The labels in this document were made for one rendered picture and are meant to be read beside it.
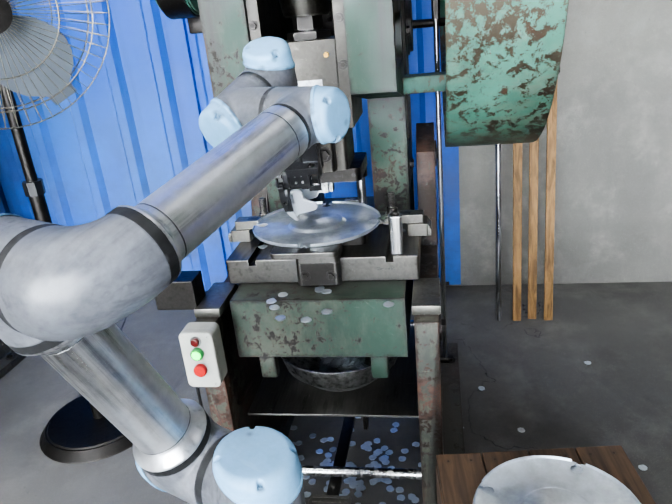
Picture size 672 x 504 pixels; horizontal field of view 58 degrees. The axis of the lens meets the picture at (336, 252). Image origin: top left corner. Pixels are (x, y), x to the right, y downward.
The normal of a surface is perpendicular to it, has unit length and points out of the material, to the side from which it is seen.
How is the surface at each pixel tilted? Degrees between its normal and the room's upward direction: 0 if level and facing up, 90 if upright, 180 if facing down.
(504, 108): 136
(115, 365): 91
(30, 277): 61
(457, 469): 0
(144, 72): 90
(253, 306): 90
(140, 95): 90
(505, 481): 0
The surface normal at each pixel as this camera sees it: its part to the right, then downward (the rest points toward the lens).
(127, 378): 0.82, 0.16
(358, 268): -0.14, 0.39
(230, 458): 0.02, -0.90
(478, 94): -0.05, 0.89
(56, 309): 0.13, 0.40
